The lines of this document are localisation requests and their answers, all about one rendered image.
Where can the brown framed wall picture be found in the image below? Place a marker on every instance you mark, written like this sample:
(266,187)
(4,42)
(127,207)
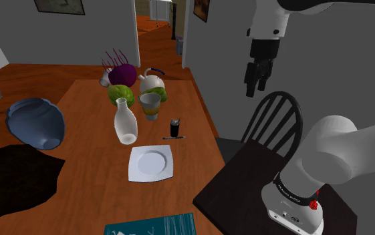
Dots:
(201,8)

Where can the grey cup with yellow sleeve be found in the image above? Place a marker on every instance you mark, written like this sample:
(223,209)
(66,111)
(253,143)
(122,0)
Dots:
(150,107)

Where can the teal book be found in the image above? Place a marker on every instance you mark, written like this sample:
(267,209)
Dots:
(161,226)

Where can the grey bin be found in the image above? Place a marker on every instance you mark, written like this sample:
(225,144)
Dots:
(179,45)

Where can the black post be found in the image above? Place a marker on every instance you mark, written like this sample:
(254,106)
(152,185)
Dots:
(174,22)

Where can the dark framed wall picture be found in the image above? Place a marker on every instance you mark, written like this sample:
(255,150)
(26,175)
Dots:
(60,6)

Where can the green lettuce head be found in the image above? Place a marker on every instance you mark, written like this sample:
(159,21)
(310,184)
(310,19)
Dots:
(161,92)
(120,93)

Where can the small black cup with spoon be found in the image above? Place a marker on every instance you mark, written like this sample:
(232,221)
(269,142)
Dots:
(174,129)

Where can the large blue vase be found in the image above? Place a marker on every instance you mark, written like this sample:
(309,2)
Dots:
(34,123)

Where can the white bottle vase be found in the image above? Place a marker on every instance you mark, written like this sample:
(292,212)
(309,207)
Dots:
(125,125)

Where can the purple beet with stalks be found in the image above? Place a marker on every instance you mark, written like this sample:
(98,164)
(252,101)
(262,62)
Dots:
(123,75)

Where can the white door frame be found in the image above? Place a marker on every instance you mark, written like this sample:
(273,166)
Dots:
(136,32)

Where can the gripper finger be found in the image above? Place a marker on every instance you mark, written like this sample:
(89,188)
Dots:
(264,75)
(250,78)

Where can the black spindle-back chair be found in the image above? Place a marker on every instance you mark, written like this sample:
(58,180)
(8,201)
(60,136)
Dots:
(296,114)

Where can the brown wooden table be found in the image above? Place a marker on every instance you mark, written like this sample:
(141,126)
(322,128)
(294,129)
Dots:
(89,192)

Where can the black pen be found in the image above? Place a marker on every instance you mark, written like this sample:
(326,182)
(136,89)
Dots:
(174,137)

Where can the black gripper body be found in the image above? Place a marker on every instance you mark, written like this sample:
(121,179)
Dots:
(264,49)

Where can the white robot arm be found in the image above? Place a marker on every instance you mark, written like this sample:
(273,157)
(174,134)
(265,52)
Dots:
(324,153)

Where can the white square plate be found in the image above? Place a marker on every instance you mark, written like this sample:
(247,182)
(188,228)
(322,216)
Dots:
(150,163)

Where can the black crumpled cloth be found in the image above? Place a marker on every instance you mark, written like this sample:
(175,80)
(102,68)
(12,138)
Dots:
(14,182)

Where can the dark robot stand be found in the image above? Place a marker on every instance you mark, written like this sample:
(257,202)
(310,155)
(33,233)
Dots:
(239,192)

